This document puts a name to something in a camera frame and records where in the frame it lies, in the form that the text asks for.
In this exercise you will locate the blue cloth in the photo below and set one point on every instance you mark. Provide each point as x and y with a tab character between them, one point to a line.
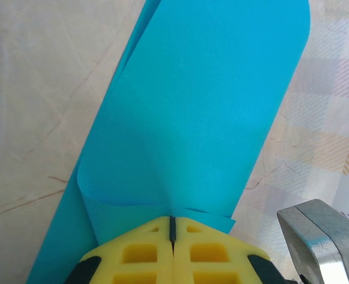
192	103

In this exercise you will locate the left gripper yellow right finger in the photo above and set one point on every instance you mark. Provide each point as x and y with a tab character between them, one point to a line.
236	251

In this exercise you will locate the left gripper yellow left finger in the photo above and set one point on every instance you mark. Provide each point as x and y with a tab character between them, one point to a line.
109	253

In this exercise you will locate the shiny silver metal bracket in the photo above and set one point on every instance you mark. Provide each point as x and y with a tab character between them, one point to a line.
319	236

